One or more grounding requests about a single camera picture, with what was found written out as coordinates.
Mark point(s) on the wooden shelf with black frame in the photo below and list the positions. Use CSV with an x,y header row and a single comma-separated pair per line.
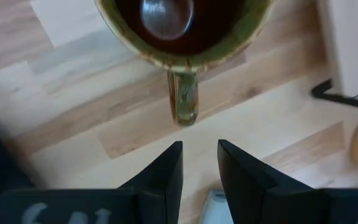
x,y
353,46

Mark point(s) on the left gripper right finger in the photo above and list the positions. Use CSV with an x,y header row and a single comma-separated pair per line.
x,y
253,193

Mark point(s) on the green glazed ceramic mug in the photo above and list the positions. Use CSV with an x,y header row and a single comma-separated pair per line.
x,y
244,34

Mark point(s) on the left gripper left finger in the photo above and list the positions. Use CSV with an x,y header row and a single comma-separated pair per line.
x,y
163,186

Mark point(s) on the grey folded cloth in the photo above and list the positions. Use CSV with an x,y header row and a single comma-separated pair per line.
x,y
214,208

